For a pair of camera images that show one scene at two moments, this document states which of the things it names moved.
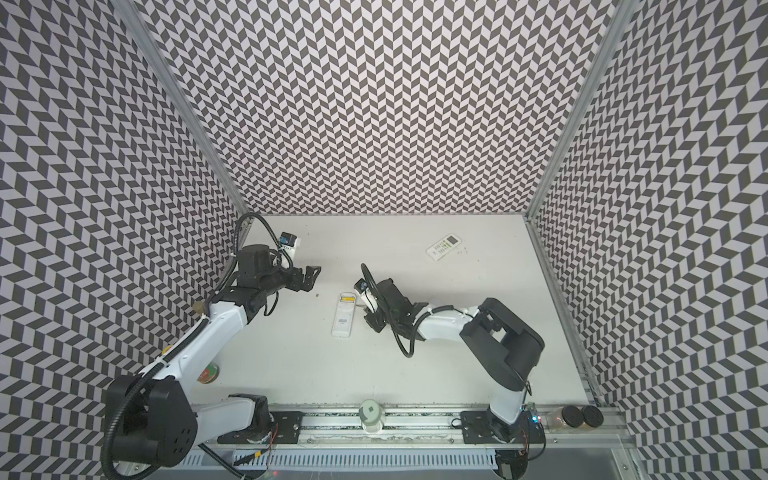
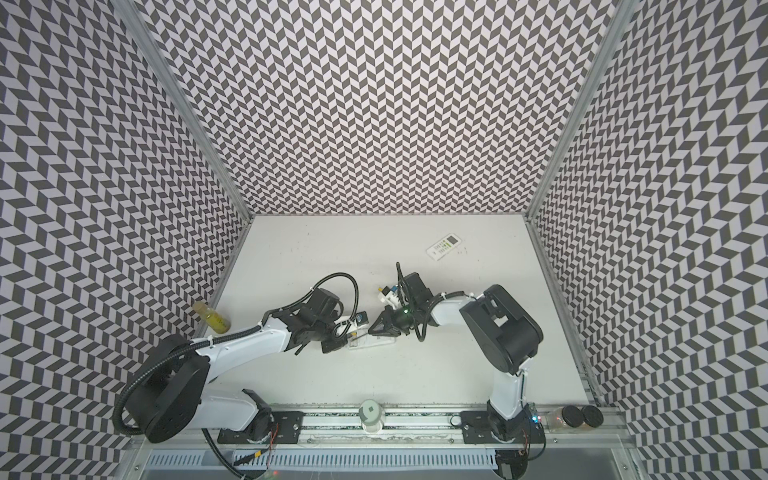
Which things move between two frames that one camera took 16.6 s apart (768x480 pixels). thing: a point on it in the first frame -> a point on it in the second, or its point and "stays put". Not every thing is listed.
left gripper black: x=309 y=278 -> x=338 y=345
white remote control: x=443 y=246 stays put
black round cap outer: x=592 y=416 stays put
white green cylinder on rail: x=371 y=416 stays put
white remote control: x=344 y=314 -> x=365 y=339
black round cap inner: x=573 y=416 stays put
